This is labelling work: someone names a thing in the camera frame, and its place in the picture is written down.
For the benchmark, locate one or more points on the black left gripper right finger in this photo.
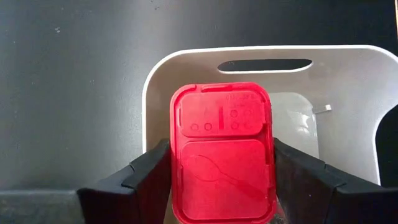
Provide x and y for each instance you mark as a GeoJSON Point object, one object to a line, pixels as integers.
{"type": "Point", "coordinates": [323, 199]}

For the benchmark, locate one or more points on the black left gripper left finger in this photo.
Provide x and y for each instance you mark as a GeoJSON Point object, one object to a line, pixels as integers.
{"type": "Point", "coordinates": [136, 193]}

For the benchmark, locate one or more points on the red-lidded smoked paprika tin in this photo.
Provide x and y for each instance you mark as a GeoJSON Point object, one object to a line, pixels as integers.
{"type": "Point", "coordinates": [224, 174]}

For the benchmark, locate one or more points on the white plastic bin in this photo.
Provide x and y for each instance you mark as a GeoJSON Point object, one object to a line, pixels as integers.
{"type": "Point", "coordinates": [342, 77]}

